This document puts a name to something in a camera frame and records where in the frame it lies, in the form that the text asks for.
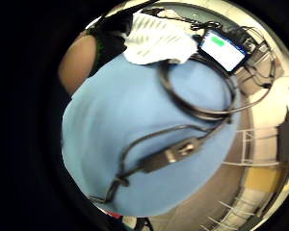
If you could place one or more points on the white metal railing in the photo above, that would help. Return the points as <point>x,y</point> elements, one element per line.
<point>247,144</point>

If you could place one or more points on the yellow box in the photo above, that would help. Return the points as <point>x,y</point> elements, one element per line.
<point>263,179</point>

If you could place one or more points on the white crumpled cloth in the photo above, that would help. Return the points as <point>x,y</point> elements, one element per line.
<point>157,40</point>

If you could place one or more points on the smartphone with lit screen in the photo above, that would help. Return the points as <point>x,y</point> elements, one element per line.
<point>223,51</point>

